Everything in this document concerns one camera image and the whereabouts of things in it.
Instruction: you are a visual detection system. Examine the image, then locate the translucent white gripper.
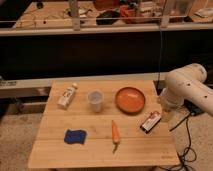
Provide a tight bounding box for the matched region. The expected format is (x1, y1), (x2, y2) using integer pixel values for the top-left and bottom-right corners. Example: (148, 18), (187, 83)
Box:
(158, 88), (182, 122)

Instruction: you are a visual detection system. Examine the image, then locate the orange pepper with green stem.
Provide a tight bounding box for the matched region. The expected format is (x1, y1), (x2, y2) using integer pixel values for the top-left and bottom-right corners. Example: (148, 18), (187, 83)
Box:
(112, 120), (120, 154)

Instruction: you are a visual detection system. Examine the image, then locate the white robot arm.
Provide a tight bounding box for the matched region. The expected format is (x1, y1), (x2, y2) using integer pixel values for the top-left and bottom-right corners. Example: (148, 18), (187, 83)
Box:
(159, 63), (213, 118)

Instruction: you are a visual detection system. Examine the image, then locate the orange ceramic bowl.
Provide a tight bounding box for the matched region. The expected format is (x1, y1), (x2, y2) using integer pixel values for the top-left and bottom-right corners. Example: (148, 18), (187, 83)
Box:
(115, 87), (145, 114)

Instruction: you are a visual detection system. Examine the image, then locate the black and red small box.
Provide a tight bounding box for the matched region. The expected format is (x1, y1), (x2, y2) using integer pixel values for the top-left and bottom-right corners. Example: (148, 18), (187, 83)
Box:
(140, 111), (161, 133)

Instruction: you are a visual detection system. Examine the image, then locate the clear plastic cup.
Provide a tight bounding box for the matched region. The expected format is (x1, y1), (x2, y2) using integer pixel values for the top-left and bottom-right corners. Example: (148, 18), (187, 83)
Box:
(87, 90), (104, 113)

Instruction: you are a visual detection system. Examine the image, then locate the wooden table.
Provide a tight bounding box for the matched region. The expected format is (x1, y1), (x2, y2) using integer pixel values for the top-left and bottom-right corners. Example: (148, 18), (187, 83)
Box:
(28, 80), (179, 169)

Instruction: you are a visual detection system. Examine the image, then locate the red object on bench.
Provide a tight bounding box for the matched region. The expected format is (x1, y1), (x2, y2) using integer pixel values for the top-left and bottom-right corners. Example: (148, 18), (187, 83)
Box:
(120, 5), (138, 24)

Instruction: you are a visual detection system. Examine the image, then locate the blue sponge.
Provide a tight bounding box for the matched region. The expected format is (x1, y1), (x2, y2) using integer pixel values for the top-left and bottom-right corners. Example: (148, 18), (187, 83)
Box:
(64, 129), (87, 144)

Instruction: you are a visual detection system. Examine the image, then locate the black object on bench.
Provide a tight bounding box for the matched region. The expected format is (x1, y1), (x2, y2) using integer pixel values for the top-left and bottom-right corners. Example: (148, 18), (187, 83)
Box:
(96, 10), (120, 25)

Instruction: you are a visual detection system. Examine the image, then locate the white plastic bottle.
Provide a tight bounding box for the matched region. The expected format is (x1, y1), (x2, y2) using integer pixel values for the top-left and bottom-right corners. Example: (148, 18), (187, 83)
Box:
(57, 83), (78, 109)

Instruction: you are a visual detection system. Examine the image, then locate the black cable on floor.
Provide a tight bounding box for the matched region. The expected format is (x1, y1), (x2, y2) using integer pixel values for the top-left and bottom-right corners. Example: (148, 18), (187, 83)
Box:
(156, 113), (198, 171)

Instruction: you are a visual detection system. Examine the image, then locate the blue vertical cable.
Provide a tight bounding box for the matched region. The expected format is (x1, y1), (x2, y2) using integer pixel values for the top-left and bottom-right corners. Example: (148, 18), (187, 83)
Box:
(157, 27), (165, 91)

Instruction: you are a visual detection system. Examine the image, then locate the grey metal post right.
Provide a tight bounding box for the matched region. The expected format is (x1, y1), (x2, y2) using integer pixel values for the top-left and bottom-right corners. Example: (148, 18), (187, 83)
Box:
(160, 0), (175, 28)

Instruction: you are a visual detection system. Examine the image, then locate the grey metal post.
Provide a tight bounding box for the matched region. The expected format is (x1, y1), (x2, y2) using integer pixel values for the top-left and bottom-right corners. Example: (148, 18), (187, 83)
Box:
(69, 0), (80, 31)
(160, 0), (175, 28)

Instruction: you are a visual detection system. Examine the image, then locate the grey metal post left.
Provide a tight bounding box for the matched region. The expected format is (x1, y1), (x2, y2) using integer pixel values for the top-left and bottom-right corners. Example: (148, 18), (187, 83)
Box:
(69, 0), (80, 31)

